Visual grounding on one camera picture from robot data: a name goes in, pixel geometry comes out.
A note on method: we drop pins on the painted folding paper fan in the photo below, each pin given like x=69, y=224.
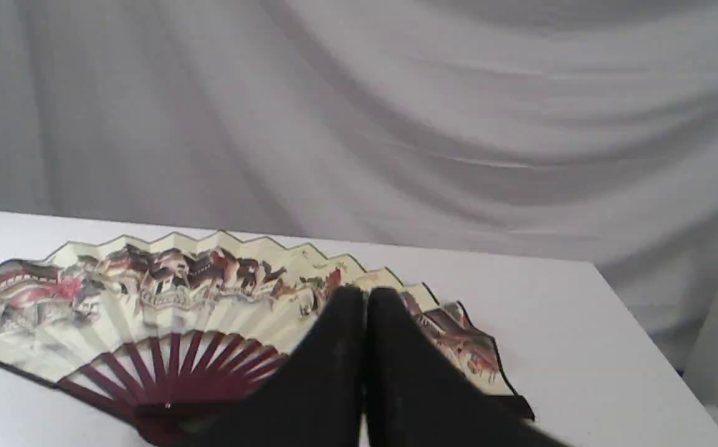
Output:
x=165, y=335

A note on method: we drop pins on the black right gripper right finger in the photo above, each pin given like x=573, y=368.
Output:
x=415, y=397

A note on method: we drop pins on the grey backdrop cloth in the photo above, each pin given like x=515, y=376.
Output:
x=585, y=130

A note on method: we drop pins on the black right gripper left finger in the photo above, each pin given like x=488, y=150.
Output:
x=315, y=398

